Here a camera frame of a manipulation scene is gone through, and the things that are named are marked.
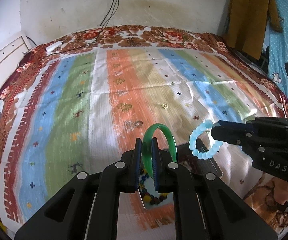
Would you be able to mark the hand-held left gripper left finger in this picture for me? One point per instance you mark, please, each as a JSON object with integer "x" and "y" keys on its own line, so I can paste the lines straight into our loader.
{"x": 138, "y": 165}

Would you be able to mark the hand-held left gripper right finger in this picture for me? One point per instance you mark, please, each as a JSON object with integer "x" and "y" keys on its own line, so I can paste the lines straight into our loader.
{"x": 155, "y": 165}

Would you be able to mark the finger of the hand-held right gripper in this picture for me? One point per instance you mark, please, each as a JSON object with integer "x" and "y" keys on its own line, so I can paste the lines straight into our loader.
{"x": 233, "y": 132}

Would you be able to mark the green jade bangle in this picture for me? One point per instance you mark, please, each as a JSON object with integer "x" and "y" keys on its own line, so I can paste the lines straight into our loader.
{"x": 170, "y": 140}

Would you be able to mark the silver metal tin box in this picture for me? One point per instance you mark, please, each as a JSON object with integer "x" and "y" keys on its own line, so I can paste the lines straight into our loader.
{"x": 203, "y": 162}

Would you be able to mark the person's right hand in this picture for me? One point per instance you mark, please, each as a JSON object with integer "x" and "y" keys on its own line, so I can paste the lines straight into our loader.
{"x": 282, "y": 191}

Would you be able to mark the striped colourful blanket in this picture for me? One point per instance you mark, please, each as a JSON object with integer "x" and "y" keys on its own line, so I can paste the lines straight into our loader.
{"x": 71, "y": 92}

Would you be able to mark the blue printed curtain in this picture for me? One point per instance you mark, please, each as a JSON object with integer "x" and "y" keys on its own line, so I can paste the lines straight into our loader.
{"x": 283, "y": 42}

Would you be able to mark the brown hanging garment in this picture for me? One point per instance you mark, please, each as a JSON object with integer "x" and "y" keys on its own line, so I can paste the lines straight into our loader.
{"x": 248, "y": 17}

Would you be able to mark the white charger adapter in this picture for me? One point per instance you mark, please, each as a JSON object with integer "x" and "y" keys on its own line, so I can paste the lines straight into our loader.
{"x": 54, "y": 46}

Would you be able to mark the white wooden headboard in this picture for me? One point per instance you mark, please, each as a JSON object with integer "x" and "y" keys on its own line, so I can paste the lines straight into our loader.
{"x": 6, "y": 52}

